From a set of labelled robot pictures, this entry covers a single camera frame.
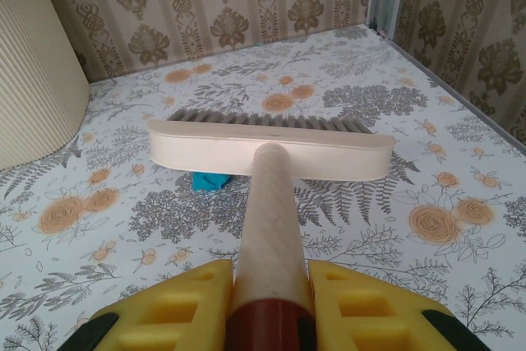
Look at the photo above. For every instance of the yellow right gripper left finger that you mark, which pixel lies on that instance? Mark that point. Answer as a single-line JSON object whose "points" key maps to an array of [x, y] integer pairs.
{"points": [[172, 318]]}

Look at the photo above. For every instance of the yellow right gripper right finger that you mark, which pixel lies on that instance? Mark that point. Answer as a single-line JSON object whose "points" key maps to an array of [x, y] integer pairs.
{"points": [[370, 318]]}

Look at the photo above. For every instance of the blue paper scrap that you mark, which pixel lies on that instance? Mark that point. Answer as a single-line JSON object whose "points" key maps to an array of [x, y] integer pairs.
{"points": [[207, 182]]}

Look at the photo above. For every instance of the cream brush with grey bristles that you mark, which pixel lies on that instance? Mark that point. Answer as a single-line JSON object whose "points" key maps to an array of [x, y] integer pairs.
{"points": [[271, 153]]}

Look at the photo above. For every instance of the cream ribbed trash bin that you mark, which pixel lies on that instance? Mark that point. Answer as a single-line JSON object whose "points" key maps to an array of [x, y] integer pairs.
{"points": [[33, 59]]}

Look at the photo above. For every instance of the aluminium side rail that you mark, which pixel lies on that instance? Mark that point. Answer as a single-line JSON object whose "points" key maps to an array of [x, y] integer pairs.
{"points": [[456, 92]]}

